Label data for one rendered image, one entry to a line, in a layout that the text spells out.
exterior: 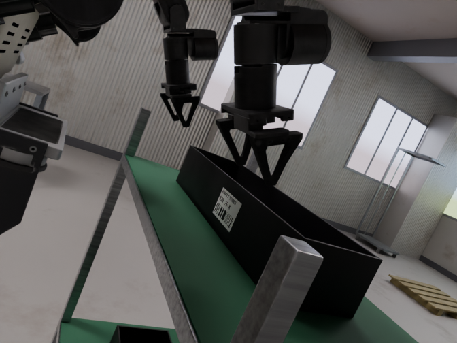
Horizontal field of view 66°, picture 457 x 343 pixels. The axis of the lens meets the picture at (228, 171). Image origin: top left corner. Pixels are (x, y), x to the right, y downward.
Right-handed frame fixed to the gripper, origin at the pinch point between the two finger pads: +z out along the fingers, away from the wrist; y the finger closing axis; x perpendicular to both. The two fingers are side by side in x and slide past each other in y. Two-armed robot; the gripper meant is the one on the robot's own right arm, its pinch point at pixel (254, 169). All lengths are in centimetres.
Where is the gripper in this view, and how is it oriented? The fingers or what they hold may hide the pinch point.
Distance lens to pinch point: 51.1
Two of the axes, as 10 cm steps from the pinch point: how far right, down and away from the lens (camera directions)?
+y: -3.8, -3.0, 8.7
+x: -9.2, 1.5, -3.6
